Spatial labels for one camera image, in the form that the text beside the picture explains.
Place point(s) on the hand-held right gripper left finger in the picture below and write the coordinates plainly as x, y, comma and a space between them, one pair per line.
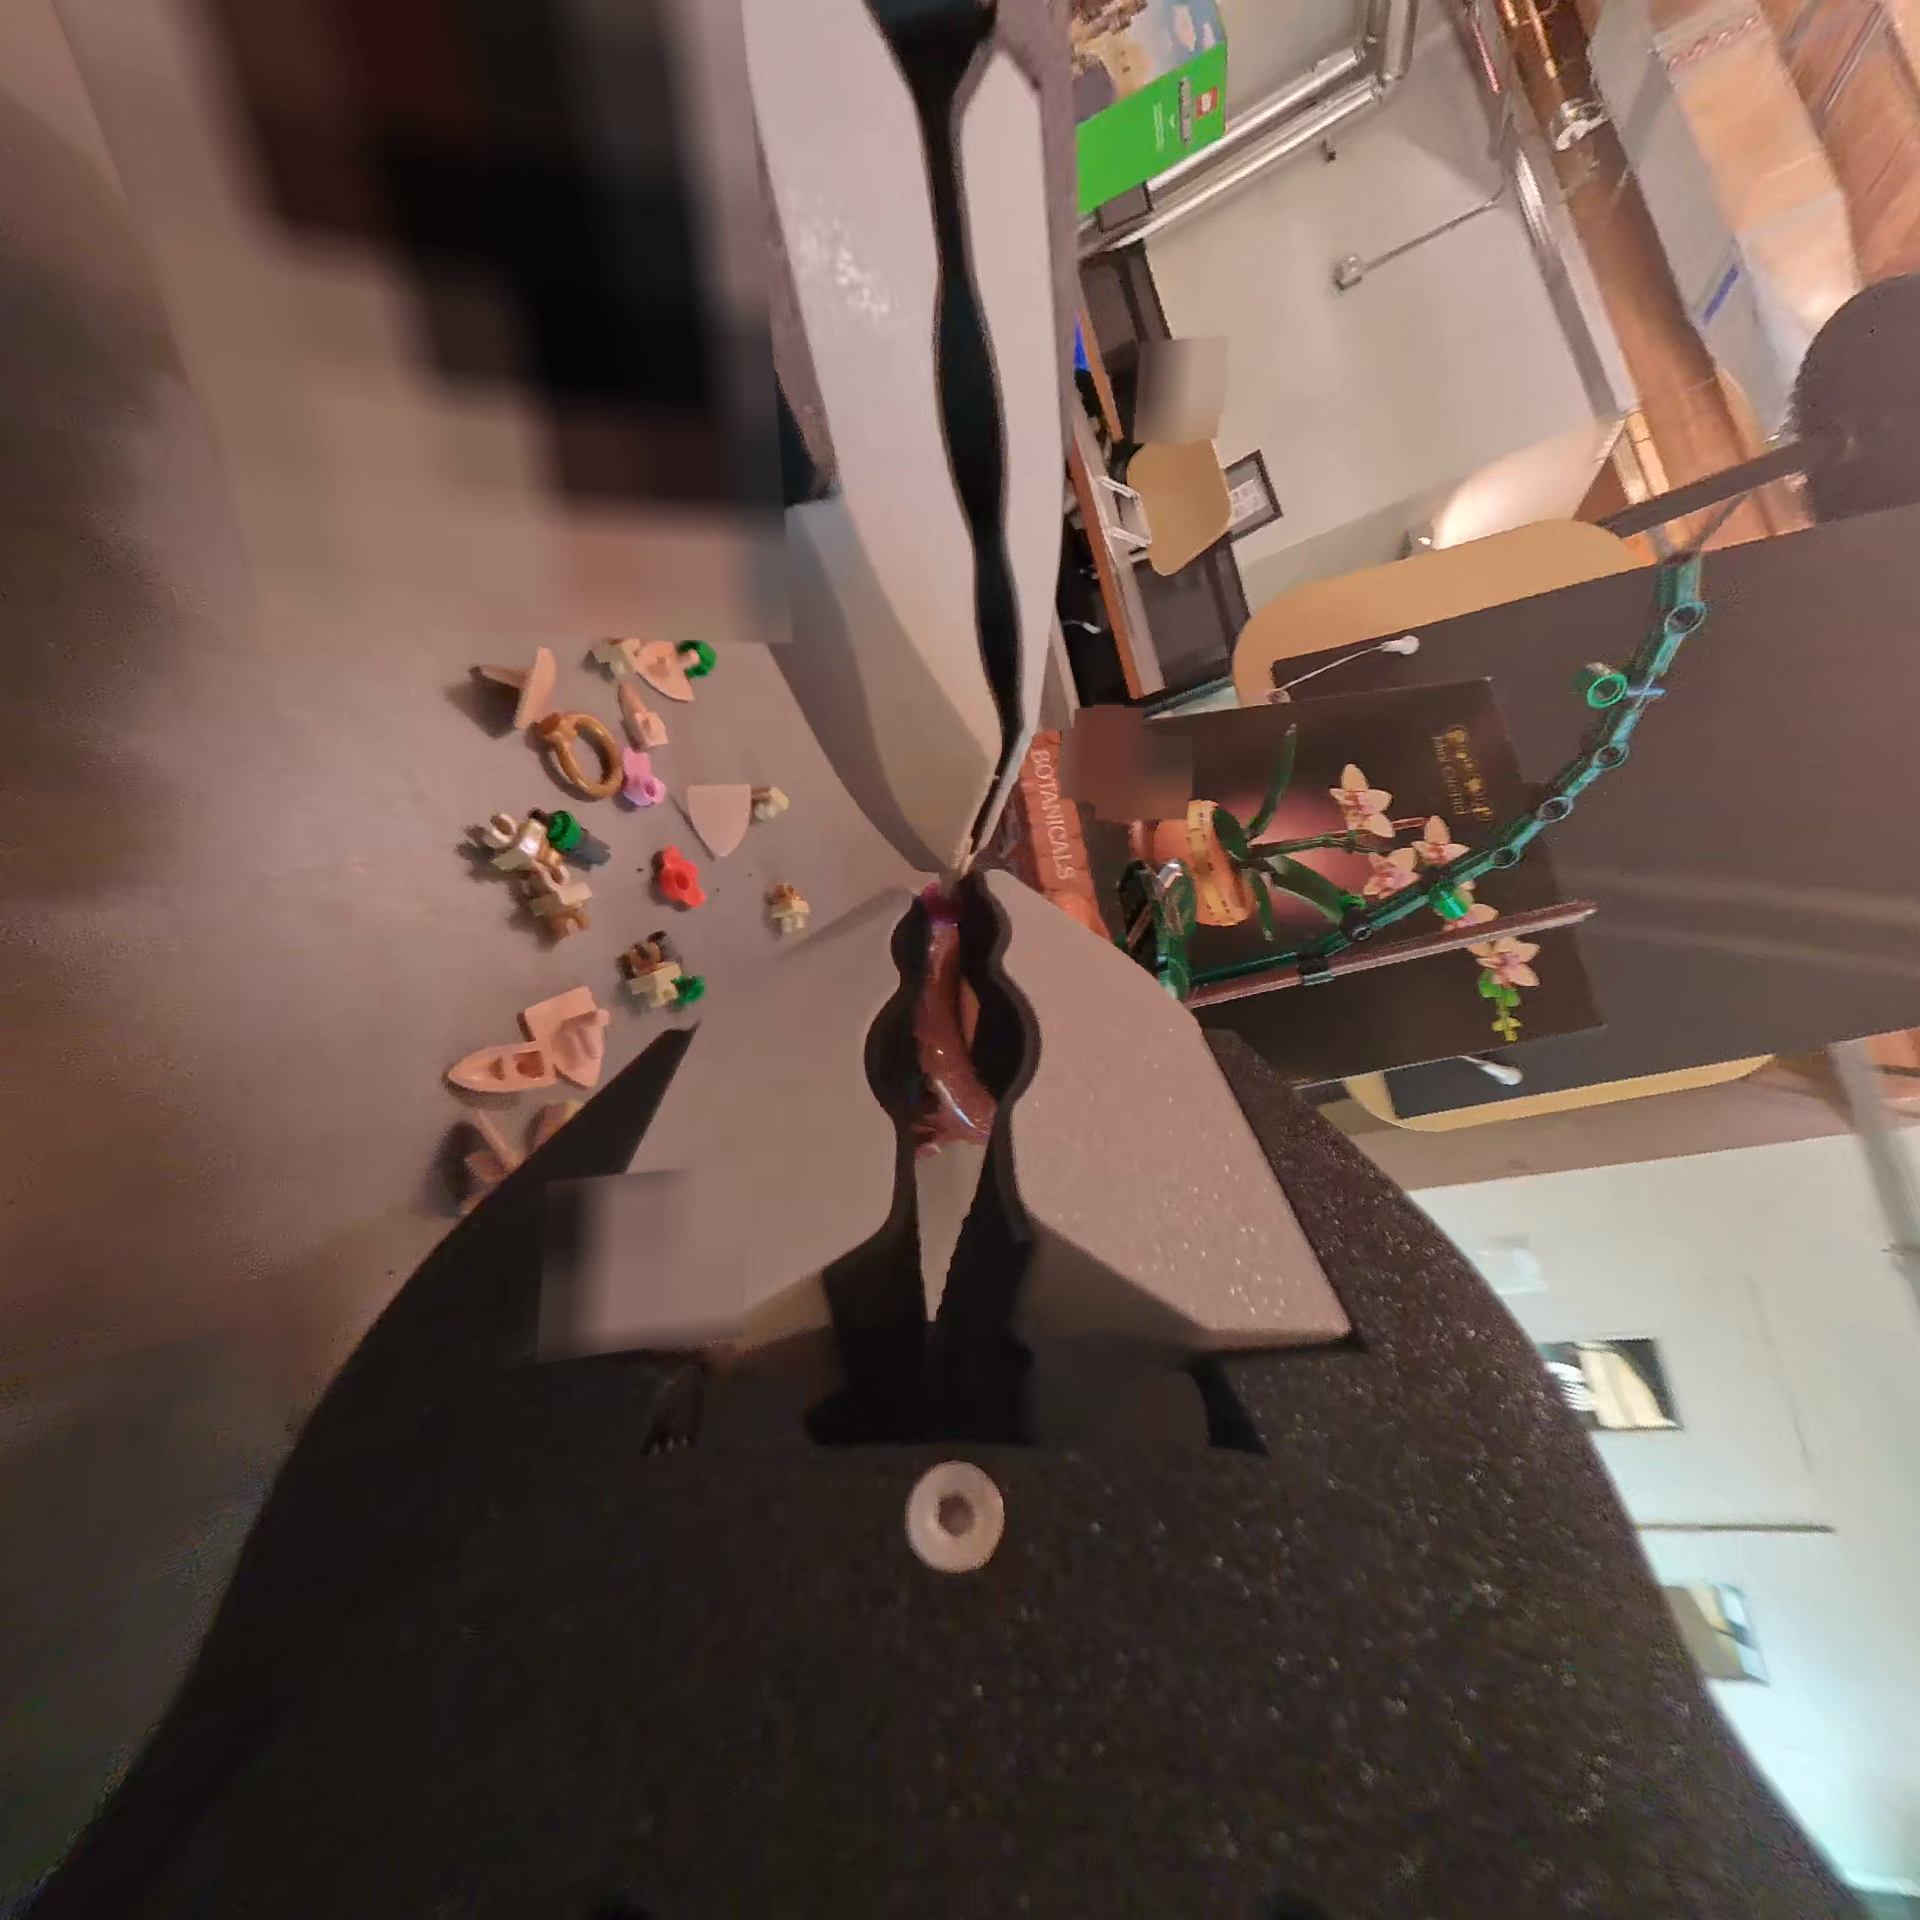
781, 1082

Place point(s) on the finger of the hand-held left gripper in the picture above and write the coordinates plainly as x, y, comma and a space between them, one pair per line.
1043, 376
857, 449

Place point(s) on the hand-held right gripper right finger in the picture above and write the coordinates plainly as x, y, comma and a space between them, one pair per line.
1156, 1154

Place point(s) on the brown brick piece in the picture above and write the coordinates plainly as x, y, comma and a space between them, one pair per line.
959, 1067

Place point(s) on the pile of small toy bricks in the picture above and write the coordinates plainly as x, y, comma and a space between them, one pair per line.
555, 1034

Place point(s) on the grey desk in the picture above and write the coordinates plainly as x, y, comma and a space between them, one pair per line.
302, 898

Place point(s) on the red flower brick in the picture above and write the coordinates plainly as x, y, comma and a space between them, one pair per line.
681, 879

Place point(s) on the green toy set box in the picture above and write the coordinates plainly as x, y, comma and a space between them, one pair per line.
1147, 120

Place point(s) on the toy brick potted plant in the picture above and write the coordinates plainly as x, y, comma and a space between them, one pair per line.
1506, 858

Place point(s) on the dark orchid picture box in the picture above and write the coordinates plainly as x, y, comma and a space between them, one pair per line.
1726, 839

